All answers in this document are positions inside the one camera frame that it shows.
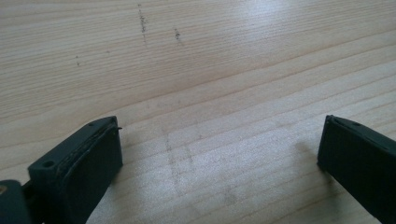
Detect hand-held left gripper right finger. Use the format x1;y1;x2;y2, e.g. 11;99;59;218
317;114;396;224

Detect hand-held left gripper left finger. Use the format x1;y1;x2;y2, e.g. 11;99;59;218
27;116;124;224

